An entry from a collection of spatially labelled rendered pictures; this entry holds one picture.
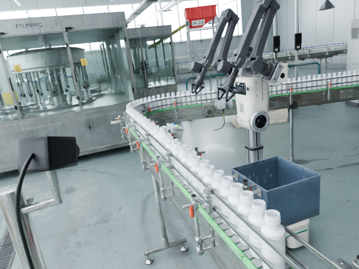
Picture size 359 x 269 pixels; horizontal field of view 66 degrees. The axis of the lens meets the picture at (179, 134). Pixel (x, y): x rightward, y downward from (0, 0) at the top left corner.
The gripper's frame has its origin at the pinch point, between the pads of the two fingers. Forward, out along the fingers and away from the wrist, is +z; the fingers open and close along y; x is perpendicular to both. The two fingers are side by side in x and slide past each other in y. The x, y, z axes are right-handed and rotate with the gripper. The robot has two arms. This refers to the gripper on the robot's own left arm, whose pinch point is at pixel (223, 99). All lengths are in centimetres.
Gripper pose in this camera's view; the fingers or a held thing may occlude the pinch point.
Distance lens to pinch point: 170.4
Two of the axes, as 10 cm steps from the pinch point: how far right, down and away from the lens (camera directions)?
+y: 3.5, 2.1, -9.1
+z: -3.5, 9.3, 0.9
